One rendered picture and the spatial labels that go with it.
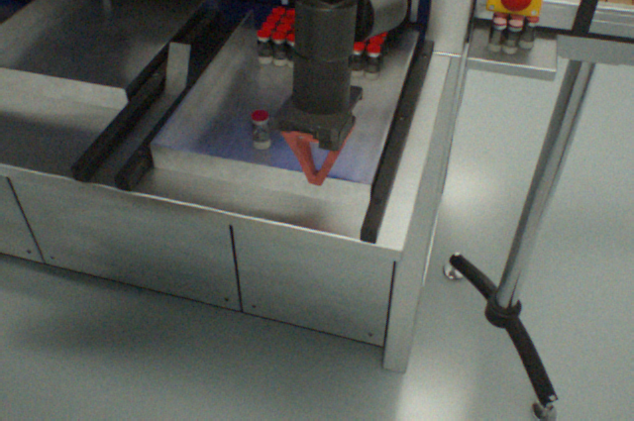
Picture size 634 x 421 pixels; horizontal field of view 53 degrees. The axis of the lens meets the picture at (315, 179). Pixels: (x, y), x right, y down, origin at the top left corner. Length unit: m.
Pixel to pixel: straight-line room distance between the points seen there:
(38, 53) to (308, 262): 0.68
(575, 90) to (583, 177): 1.07
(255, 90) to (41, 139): 0.28
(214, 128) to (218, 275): 0.74
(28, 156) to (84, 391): 0.92
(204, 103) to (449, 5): 0.37
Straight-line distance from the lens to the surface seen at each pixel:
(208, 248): 1.45
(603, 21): 1.08
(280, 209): 0.71
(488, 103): 2.46
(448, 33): 0.96
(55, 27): 1.11
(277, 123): 0.61
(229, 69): 0.93
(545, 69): 0.99
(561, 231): 2.02
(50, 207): 1.62
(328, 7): 0.58
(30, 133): 0.88
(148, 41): 1.02
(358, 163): 0.76
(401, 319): 1.44
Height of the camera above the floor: 1.38
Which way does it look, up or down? 42 degrees down
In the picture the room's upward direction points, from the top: straight up
